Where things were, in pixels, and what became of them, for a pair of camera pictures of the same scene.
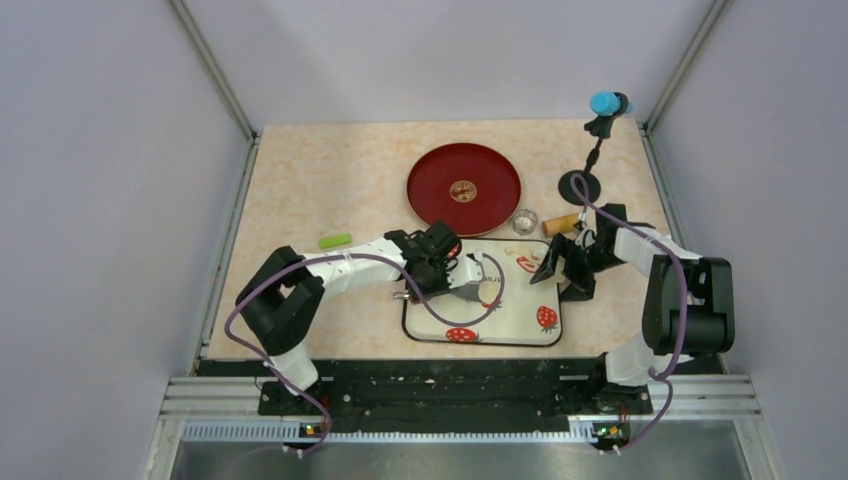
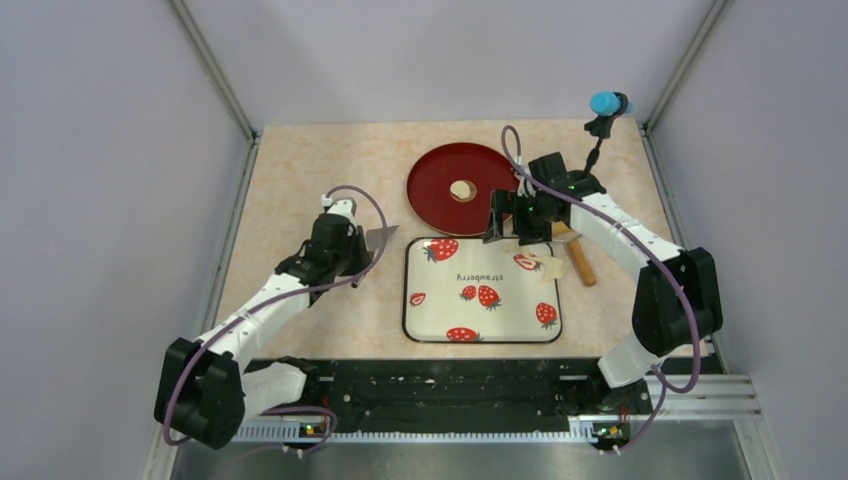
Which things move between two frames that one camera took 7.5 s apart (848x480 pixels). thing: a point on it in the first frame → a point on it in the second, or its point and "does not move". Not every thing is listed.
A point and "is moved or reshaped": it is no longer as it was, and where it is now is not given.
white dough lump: x=487 y=291 → x=463 y=191
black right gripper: x=581 y=287 → x=508 y=202
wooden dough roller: x=563 y=224 is moved or reshaped
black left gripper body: x=435 y=280 → x=353 y=257
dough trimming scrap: x=559 y=277 does not move
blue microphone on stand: x=583 y=187 does not move
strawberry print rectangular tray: x=529 y=314 does not move
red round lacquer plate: x=471 y=187 does not move
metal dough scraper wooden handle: x=469 y=294 is moved or reshaped
